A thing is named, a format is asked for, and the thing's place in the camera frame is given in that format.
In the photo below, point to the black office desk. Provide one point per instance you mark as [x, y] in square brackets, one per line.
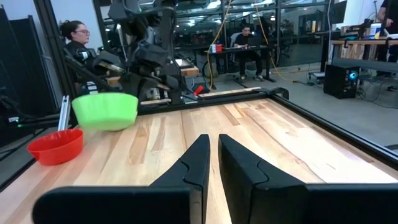
[248, 48]

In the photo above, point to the black partition panel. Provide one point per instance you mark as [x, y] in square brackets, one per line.
[25, 62]

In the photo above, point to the red plastic bowl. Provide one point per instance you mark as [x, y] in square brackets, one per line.
[56, 152]

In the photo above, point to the black computer tower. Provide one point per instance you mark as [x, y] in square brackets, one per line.
[340, 82]

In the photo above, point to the small red tool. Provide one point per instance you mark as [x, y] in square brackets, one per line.
[198, 90]

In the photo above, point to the person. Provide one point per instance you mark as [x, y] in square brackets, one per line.
[245, 40]
[387, 28]
[77, 40]

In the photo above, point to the green plastic bowl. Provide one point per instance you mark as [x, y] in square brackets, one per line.
[105, 112]

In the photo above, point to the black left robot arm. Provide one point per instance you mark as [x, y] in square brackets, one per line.
[169, 46]

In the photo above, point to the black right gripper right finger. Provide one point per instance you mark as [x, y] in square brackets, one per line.
[264, 202]

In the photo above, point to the red box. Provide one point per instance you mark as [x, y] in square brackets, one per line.
[218, 48]

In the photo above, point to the wooden workbench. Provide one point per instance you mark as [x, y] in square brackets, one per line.
[357, 46]
[190, 72]

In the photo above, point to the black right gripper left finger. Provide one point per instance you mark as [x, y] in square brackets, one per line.
[174, 202]

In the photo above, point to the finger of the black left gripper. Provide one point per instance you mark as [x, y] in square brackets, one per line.
[130, 83]
[155, 90]

